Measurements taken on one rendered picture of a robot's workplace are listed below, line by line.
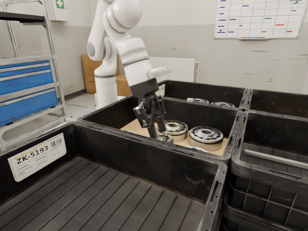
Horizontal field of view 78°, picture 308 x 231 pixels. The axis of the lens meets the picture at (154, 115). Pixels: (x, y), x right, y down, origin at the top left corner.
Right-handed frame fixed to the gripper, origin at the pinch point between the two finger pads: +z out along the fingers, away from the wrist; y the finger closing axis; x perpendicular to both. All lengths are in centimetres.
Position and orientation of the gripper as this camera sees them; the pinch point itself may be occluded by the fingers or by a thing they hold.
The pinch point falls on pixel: (158, 130)
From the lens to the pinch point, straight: 54.0
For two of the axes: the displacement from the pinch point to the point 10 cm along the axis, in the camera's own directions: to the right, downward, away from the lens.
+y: -4.0, 3.0, -8.7
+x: 8.7, -1.9, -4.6
